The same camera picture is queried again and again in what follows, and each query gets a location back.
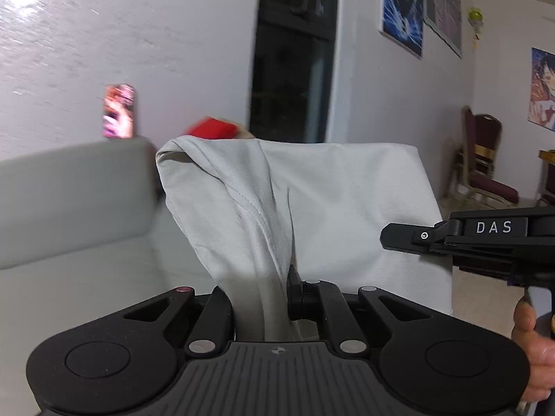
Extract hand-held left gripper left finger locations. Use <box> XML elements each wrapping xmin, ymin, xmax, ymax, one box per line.
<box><xmin>123</xmin><ymin>285</ymin><xmax>236</xmax><ymax>359</ymax></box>

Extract cartoon figure wall poster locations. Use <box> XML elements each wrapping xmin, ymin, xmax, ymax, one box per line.
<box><xmin>528</xmin><ymin>47</ymin><xmax>555</xmax><ymax>132</ymax></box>

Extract grey sofa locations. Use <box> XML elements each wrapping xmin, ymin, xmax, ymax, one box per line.
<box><xmin>0</xmin><ymin>138</ymin><xmax>232</xmax><ymax>297</ymax></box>

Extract wooden table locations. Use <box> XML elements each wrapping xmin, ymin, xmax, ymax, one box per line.
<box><xmin>538</xmin><ymin>149</ymin><xmax>555</xmax><ymax>207</ymax></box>

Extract white t-shirt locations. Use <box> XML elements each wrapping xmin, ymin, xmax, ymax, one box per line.
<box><xmin>155</xmin><ymin>135</ymin><xmax>454</xmax><ymax>341</ymax></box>

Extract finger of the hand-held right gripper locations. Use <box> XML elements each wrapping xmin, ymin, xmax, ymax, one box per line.
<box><xmin>380</xmin><ymin>219</ymin><xmax>464</xmax><ymax>257</ymax></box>

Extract framed wall poster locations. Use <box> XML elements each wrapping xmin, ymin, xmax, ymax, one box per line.
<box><xmin>422</xmin><ymin>0</ymin><xmax>463</xmax><ymax>60</ymax></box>

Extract green wall ornament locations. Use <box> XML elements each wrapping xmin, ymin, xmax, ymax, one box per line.
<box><xmin>468</xmin><ymin>7</ymin><xmax>485</xmax><ymax>38</ymax></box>

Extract red garment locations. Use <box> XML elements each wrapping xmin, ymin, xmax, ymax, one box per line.
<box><xmin>184</xmin><ymin>116</ymin><xmax>240</xmax><ymax>140</ymax></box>

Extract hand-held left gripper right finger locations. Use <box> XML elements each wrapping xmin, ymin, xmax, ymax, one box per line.
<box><xmin>287</xmin><ymin>264</ymin><xmax>434</xmax><ymax>359</ymax></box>

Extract person's right hand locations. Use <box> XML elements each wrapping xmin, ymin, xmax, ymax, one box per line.
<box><xmin>511</xmin><ymin>299</ymin><xmax>555</xmax><ymax>405</ymax></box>

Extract maroon chair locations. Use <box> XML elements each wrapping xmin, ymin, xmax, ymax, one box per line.
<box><xmin>446</xmin><ymin>106</ymin><xmax>520</xmax><ymax>207</ymax></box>

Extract dark door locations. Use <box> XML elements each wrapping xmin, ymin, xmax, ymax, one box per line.
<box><xmin>249</xmin><ymin>0</ymin><xmax>342</xmax><ymax>145</ymax></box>

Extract blue wall poster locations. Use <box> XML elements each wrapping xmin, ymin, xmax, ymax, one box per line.
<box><xmin>381</xmin><ymin>0</ymin><xmax>424</xmax><ymax>60</ymax></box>

